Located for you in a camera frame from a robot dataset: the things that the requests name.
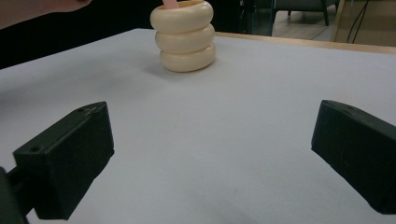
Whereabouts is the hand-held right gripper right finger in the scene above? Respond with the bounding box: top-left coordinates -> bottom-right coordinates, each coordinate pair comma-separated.
310,99 -> 396,216

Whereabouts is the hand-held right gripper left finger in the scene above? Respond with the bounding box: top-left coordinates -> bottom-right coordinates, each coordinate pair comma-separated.
12,101 -> 116,221

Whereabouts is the cream ribbed holder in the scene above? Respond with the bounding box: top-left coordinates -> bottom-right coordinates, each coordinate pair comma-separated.
149,0 -> 217,74

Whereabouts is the beige wooden cabinet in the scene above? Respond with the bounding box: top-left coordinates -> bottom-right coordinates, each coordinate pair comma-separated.
330,0 -> 396,49

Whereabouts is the grey chair with dark legs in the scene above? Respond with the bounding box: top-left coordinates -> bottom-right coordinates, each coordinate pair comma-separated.
274,0 -> 341,27

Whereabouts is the dark metal stand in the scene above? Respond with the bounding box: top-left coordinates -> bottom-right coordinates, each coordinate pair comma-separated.
240,0 -> 276,36

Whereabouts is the black cable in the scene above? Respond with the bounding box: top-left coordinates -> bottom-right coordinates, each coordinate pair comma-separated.
346,0 -> 372,44

